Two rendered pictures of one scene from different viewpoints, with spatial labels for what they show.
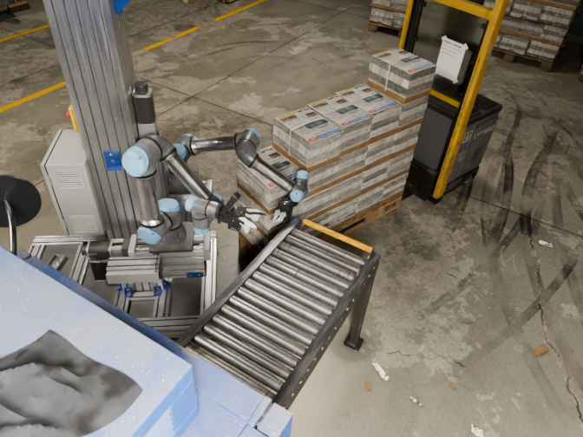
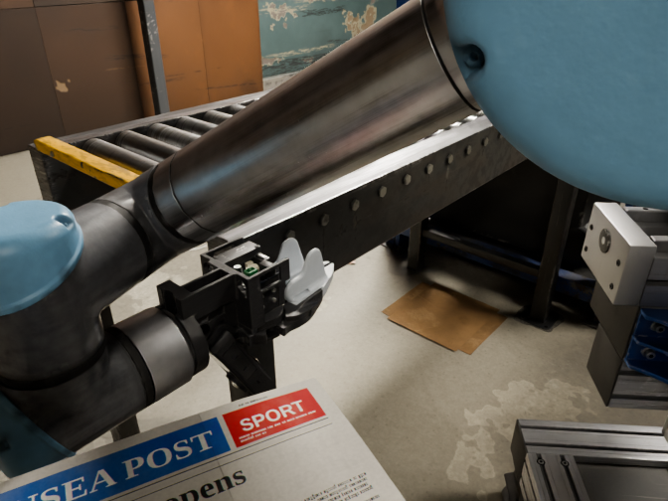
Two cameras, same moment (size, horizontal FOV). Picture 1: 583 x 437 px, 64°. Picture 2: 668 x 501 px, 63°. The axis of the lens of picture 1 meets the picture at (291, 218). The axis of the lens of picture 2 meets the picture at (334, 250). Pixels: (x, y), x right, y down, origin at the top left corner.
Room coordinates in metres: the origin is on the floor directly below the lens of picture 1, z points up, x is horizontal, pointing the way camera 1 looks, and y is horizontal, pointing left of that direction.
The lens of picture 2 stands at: (2.56, 0.23, 1.09)
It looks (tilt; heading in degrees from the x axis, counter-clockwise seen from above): 29 degrees down; 193
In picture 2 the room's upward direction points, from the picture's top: straight up
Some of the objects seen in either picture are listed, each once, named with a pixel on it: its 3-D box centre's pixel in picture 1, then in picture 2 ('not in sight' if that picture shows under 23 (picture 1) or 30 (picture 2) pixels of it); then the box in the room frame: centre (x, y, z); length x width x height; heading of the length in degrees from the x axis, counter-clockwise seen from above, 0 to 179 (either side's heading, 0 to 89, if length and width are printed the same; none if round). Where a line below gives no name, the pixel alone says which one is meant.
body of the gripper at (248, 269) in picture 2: (287, 205); (226, 305); (2.16, 0.03, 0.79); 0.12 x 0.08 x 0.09; 152
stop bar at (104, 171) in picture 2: (337, 235); (107, 173); (1.91, -0.26, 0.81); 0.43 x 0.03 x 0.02; 62
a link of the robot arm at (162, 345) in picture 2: not in sight; (151, 351); (2.23, -0.01, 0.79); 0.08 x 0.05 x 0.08; 62
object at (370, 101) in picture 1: (366, 98); not in sight; (3.09, -0.47, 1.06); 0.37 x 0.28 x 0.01; 41
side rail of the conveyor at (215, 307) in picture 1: (227, 301); (485, 149); (1.45, 0.28, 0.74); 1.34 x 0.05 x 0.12; 152
